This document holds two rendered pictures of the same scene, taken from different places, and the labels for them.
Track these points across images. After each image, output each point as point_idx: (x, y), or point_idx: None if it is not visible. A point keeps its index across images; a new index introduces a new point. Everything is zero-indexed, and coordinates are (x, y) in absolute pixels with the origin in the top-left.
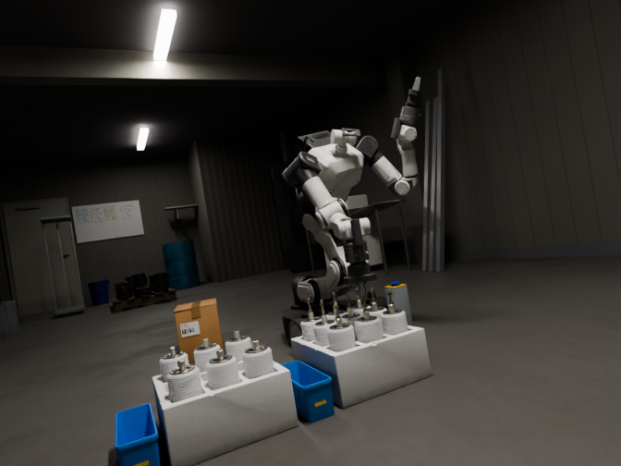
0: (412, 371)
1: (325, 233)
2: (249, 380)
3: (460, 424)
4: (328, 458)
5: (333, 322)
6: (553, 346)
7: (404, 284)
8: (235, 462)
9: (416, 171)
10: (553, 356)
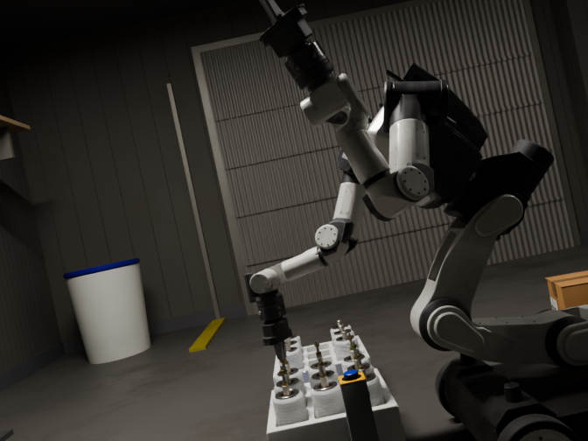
0: None
1: (437, 248)
2: (278, 367)
3: None
4: (224, 432)
5: (311, 367)
6: None
7: (342, 382)
8: (267, 405)
9: (358, 178)
10: None
